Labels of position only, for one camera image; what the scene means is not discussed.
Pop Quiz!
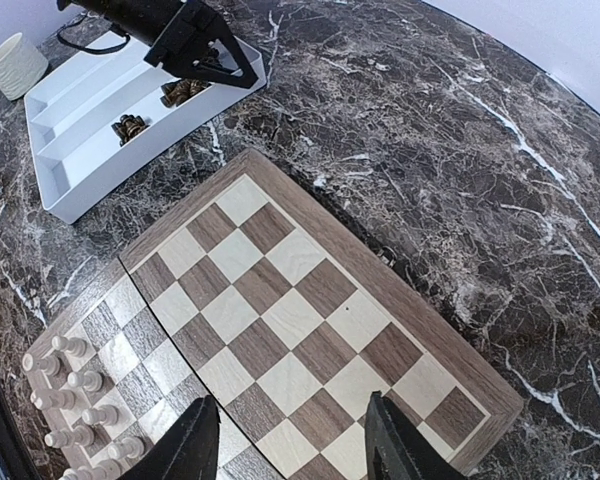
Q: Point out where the wooden chess board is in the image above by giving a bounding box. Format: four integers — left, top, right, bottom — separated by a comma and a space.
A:
24, 150, 523, 479

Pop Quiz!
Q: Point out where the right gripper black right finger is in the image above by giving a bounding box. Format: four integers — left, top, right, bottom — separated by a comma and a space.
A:
364, 391, 466, 480

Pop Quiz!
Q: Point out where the white plastic divided tray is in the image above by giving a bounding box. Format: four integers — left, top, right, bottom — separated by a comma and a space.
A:
24, 40, 266, 224

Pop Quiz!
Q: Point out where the cream ribbed ceramic mug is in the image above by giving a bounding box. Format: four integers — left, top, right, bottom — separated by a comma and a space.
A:
0, 32, 50, 101

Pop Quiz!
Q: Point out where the white rook among dark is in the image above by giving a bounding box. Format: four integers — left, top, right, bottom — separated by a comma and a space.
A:
22, 353, 61, 376

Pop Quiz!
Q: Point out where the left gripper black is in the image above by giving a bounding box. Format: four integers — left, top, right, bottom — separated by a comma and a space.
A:
56, 0, 258, 89

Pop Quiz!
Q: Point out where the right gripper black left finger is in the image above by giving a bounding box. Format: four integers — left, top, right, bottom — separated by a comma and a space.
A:
127, 395, 220, 480

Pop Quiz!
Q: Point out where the dark chess pieces pile lower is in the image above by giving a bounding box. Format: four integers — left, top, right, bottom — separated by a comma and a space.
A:
161, 79, 210, 108

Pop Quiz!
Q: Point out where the white chess rook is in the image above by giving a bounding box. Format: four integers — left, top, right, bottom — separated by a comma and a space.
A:
107, 436, 145, 460

